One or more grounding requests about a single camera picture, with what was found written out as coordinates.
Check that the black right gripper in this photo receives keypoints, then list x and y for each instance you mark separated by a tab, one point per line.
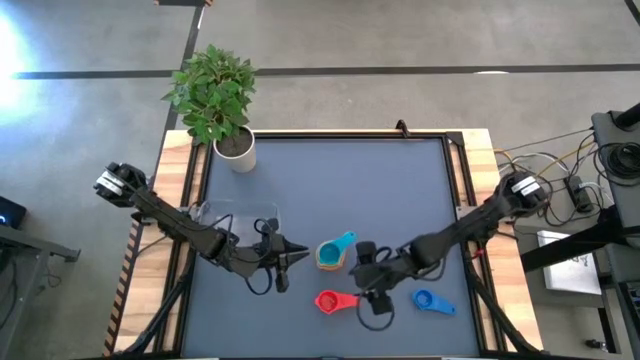
395	265

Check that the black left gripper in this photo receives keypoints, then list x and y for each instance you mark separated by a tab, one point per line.
260	257

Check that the yellow measuring cup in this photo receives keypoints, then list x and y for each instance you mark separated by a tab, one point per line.
320	261

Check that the teal measuring cup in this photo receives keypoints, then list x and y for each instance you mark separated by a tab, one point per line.
331	252

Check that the red measuring cup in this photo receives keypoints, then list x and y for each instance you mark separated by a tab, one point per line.
327	302

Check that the blue measuring cup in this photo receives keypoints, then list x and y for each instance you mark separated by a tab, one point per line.
425	300

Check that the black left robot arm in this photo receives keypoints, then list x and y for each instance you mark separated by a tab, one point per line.
170	220

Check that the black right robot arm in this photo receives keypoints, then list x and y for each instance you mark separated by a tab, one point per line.
470	227

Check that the clear plastic basket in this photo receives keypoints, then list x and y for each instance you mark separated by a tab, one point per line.
240	212

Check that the white plant pot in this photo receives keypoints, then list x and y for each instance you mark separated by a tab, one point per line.
242	157

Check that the black table clamp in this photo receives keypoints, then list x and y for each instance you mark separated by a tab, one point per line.
401	127

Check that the yellow black hazard tape strip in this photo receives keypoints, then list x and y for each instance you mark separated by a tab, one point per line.
122	290

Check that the green leafy plant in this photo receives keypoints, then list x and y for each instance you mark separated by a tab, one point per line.
212	95

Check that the white paper box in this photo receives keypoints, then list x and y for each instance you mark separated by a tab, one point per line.
570	270

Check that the black power strip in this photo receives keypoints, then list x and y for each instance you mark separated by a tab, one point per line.
580	195

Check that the small black floor object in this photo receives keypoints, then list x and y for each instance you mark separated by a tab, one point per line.
594	344

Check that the grey metal desk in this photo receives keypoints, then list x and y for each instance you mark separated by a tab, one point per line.
30	247

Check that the black device with blue light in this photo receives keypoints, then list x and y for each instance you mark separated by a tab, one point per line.
11	212

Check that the black equipment stand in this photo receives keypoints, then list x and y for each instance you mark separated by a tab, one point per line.
612	130

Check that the black aluminium table frame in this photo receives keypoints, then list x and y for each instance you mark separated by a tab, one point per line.
350	135

